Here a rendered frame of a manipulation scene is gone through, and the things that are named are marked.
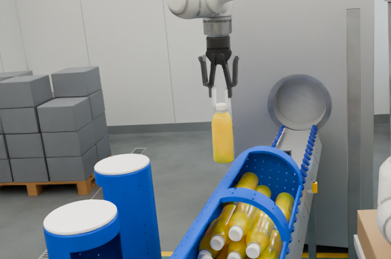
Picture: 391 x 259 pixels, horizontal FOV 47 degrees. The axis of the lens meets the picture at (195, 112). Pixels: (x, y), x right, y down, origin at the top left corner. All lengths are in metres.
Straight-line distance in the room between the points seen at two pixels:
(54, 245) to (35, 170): 3.16
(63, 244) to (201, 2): 1.01
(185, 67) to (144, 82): 0.62
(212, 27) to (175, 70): 4.86
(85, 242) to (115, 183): 0.56
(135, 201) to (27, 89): 2.64
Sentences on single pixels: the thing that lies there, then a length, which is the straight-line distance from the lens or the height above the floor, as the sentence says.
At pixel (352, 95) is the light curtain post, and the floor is 1.31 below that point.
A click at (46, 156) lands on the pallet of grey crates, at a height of 0.42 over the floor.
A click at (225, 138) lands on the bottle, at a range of 1.48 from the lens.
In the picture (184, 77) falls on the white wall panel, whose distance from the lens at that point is 6.24.
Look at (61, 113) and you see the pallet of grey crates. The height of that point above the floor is 0.85.
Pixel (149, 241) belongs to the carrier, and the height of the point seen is 0.64.
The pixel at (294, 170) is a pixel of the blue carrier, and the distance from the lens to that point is 1.73.
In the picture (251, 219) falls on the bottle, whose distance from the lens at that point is 1.38.
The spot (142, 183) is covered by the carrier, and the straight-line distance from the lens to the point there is 2.26.
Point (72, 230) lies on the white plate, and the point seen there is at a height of 1.04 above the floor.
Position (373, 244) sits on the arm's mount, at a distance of 1.41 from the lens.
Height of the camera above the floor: 1.80
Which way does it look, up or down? 14 degrees down
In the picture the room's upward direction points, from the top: 5 degrees counter-clockwise
